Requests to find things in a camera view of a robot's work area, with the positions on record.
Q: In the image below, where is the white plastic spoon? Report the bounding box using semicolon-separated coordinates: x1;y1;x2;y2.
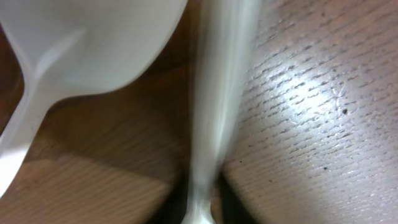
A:
182;0;263;224
1;0;187;192

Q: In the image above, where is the white plastic spoon top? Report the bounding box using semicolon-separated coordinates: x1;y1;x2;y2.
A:
1;0;187;192

